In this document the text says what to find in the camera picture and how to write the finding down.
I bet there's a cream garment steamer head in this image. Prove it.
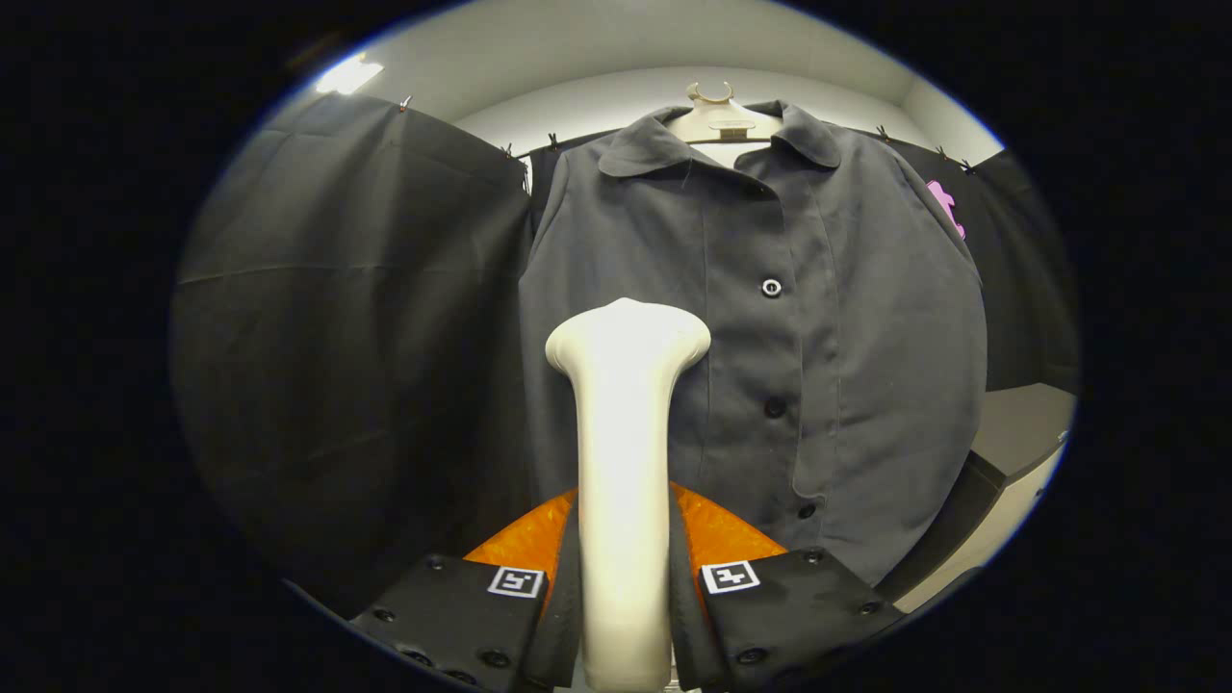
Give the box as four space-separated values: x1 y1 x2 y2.
545 297 713 693

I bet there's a narrow ceiling light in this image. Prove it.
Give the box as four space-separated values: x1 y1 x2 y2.
315 53 384 95

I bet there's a dark grey button shirt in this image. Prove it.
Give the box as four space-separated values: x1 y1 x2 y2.
518 99 989 588

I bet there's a cream clothes hanger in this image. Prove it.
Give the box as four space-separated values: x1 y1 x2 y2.
664 81 785 169

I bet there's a black backdrop cloth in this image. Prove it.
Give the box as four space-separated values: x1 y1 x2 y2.
171 91 1081 617

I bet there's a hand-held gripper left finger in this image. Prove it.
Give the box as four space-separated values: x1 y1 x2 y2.
348 486 583 693

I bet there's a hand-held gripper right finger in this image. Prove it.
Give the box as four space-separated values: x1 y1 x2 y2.
667 481 906 693

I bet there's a grey drawer cabinet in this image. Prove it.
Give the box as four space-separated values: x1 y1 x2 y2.
871 382 1077 614

